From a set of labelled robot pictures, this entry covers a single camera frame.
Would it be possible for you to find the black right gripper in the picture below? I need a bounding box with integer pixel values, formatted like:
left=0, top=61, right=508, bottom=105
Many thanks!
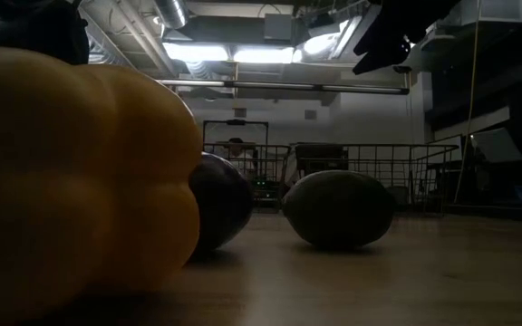
left=353, top=0, right=464, bottom=76

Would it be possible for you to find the dark green avocado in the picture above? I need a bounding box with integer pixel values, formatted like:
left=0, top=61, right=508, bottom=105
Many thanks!
left=281, top=169, right=397, bottom=251

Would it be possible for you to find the round purple eggplant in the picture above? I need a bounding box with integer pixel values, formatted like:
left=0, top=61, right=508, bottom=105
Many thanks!
left=188, top=151, right=256, bottom=253

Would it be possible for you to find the yellow bell pepper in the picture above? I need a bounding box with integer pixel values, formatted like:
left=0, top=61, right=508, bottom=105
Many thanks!
left=0, top=44, right=204, bottom=326

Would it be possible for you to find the grey ceiling box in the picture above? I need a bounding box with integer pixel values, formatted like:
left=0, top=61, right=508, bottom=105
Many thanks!
left=264, top=13, right=295, bottom=42

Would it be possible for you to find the long silver horizontal bar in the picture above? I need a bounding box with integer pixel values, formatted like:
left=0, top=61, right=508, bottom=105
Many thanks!
left=157, top=78, right=411, bottom=96

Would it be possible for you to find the black chair back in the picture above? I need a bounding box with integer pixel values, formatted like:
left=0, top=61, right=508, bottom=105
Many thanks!
left=295, top=143, right=350, bottom=177

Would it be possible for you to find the white tilted board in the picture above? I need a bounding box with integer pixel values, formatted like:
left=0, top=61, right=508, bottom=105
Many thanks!
left=469, top=127, right=522, bottom=164

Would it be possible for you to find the person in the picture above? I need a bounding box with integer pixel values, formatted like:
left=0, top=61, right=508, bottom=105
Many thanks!
left=222, top=137, right=258, bottom=178

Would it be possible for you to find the black device with green lights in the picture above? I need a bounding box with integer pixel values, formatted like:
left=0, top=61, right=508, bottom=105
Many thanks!
left=251, top=177, right=281, bottom=204

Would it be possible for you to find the yellow hanging cable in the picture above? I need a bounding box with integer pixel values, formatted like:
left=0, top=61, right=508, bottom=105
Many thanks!
left=452, top=0, right=483, bottom=206

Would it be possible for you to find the black rectangular frame stand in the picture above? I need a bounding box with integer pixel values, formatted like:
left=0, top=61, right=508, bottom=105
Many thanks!
left=201, top=119, right=270, bottom=147

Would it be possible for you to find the black aluminium table frame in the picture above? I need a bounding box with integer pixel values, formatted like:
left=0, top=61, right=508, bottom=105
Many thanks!
left=441, top=203, right=522, bottom=224

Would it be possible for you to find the silver ventilation duct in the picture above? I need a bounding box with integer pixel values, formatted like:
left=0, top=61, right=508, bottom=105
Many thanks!
left=153, top=0, right=190, bottom=30

